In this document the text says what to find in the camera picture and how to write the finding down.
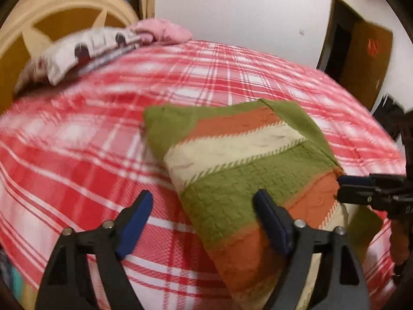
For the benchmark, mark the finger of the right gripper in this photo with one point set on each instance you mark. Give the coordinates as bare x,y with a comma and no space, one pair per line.
363,196
377,180

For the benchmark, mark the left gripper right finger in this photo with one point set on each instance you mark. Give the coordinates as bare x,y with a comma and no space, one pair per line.
340,283

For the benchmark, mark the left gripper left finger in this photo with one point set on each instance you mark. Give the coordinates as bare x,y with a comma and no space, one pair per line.
67,283

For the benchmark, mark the green striped knit sweater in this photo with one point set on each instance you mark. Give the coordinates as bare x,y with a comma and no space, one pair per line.
218,157

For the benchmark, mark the brown wooden door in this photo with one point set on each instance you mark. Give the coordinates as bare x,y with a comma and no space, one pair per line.
355,53

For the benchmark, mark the red white plaid bedspread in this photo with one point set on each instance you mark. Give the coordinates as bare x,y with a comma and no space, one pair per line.
77,157

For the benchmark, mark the white grey patterned pillow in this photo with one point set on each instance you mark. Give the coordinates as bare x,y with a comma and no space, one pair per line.
74,52

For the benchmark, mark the beige round headboard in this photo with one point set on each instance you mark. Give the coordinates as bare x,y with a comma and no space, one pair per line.
33,25

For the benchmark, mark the pink pillow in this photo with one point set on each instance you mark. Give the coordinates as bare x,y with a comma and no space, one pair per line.
160,32

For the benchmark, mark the black bag by wall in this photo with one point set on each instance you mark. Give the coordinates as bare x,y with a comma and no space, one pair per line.
392,117

